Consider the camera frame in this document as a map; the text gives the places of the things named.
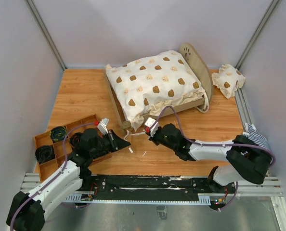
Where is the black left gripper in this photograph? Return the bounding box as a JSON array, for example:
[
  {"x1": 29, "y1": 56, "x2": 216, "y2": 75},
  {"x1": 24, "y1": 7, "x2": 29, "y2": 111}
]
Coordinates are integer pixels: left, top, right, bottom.
[{"x1": 91, "y1": 129, "x2": 130, "y2": 155}]

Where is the large bear print cushion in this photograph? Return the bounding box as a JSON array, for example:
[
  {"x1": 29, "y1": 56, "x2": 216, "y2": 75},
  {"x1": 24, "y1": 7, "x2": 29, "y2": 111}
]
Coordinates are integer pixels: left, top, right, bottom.
[{"x1": 104, "y1": 50, "x2": 209, "y2": 130}]

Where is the wooden pet bed frame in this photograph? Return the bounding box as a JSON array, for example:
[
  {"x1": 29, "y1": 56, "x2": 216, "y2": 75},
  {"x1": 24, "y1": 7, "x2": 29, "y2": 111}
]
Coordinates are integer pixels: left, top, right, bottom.
[{"x1": 104, "y1": 43, "x2": 213, "y2": 130}]

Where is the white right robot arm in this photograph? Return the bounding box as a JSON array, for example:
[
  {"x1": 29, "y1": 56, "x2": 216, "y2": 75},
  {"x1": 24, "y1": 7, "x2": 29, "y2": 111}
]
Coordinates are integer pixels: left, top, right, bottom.
[{"x1": 146, "y1": 123, "x2": 274, "y2": 193}]

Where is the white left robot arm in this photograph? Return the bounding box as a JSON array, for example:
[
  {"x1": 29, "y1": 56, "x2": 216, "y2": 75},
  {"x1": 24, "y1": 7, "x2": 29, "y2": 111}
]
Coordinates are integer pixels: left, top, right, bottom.
[{"x1": 6, "y1": 128, "x2": 130, "y2": 231}]

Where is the wooden divided tray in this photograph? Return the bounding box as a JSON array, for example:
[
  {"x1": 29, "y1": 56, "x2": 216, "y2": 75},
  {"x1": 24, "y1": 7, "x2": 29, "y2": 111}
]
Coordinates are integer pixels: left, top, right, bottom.
[{"x1": 34, "y1": 114, "x2": 100, "y2": 182}]

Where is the small bear print pillow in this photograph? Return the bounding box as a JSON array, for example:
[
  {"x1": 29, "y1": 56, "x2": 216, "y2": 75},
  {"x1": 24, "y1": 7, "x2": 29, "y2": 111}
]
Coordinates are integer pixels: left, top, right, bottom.
[{"x1": 211, "y1": 64, "x2": 245, "y2": 99}]

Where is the blue striped cloth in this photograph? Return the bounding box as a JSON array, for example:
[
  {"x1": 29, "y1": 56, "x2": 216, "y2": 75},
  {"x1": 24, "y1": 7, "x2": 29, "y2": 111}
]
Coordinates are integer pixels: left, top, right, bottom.
[{"x1": 243, "y1": 123, "x2": 272, "y2": 154}]

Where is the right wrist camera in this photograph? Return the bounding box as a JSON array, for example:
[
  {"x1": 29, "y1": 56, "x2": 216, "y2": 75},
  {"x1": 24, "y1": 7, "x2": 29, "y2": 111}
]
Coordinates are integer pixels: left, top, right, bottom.
[{"x1": 144, "y1": 117, "x2": 159, "y2": 137}]

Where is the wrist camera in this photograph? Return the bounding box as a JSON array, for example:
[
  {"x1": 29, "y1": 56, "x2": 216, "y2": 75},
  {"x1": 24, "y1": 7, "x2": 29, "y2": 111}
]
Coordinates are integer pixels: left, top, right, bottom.
[
  {"x1": 144, "y1": 117, "x2": 159, "y2": 137},
  {"x1": 94, "y1": 118, "x2": 109, "y2": 135}
]

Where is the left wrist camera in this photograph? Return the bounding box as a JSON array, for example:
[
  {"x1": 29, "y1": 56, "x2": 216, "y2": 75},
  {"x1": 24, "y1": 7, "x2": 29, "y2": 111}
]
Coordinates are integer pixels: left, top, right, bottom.
[{"x1": 94, "y1": 118, "x2": 109, "y2": 135}]

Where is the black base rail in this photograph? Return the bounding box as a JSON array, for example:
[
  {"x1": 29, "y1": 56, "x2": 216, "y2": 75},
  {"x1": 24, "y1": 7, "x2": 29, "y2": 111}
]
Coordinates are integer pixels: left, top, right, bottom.
[{"x1": 75, "y1": 175, "x2": 235, "y2": 199}]

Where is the coiled black cable in tray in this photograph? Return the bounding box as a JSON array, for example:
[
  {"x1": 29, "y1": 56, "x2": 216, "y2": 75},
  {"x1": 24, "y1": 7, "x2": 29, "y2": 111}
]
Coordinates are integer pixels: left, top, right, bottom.
[{"x1": 49, "y1": 126, "x2": 68, "y2": 142}]

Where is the white slotted cable duct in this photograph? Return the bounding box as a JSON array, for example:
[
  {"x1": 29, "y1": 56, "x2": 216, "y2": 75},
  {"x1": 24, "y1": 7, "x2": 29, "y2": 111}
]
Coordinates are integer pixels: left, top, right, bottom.
[{"x1": 63, "y1": 193, "x2": 211, "y2": 206}]

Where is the aluminium side rail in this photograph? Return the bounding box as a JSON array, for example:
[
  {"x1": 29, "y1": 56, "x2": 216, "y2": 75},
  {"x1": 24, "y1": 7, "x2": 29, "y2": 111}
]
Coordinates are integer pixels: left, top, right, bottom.
[{"x1": 235, "y1": 89, "x2": 254, "y2": 124}]

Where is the left aluminium frame post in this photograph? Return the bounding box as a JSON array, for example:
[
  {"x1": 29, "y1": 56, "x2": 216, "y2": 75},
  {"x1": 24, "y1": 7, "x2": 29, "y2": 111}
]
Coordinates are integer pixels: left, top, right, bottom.
[{"x1": 24, "y1": 0, "x2": 67, "y2": 71}]

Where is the aluminium frame post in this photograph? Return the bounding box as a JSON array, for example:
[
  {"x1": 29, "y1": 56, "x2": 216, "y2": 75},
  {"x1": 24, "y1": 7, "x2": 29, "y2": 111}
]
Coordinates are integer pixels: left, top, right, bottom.
[
  {"x1": 235, "y1": 0, "x2": 282, "y2": 69},
  {"x1": 24, "y1": 0, "x2": 67, "y2": 71}
]

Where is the right aluminium frame post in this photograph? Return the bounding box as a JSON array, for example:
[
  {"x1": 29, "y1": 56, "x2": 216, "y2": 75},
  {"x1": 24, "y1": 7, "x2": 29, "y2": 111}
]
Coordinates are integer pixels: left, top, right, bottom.
[{"x1": 235, "y1": 0, "x2": 282, "y2": 69}]

